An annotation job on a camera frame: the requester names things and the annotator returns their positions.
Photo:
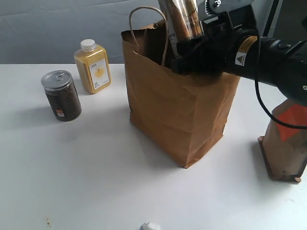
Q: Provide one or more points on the spaghetti pasta package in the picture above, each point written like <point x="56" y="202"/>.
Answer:
<point x="182" y="20"/>

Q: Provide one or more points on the white object at bottom edge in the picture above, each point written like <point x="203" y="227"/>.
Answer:
<point x="150" y="226"/>

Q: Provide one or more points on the yellow grain bottle white cap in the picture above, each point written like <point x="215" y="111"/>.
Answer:
<point x="93" y="66"/>

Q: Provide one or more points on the black stand pole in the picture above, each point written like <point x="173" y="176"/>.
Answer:
<point x="270" y="17"/>

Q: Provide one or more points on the brown paper shopping bag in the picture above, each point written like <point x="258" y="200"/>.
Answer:
<point x="185" y="115"/>

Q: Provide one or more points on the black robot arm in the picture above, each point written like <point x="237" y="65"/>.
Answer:
<point x="279" y="63"/>

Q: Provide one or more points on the dark coffee bean jar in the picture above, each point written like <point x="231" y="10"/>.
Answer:
<point x="61" y="93"/>

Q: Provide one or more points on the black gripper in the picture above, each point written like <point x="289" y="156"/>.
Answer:
<point x="226" y="24"/>

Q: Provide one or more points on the kraft pouch orange label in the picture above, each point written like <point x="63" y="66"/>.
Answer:
<point x="285" y="149"/>

